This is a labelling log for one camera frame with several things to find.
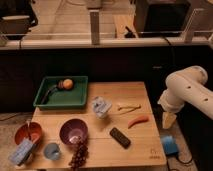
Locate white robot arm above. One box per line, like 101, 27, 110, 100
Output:
158, 66, 213, 129

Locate blue object on floor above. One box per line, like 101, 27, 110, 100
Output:
161, 136, 179, 155

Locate orange carrot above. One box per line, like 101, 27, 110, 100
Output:
128, 116, 149, 129

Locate black remote control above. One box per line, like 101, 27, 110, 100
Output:
110, 128, 131, 149

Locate white crumpled packet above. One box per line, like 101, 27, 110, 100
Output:
92, 96, 112, 119

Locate green plastic tray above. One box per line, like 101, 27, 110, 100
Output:
33, 76, 88, 110

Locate dark grape bunch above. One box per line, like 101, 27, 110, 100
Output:
69, 141, 88, 171

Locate purple bowl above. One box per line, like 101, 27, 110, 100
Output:
59, 118, 88, 146

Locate orange fruit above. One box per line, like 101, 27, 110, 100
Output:
63, 79, 74, 90

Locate blue cup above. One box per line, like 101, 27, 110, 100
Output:
43, 143, 61, 160

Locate red bowl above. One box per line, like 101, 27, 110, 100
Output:
14, 122, 43, 145

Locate black handled utensil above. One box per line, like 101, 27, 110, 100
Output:
41, 80, 64, 104

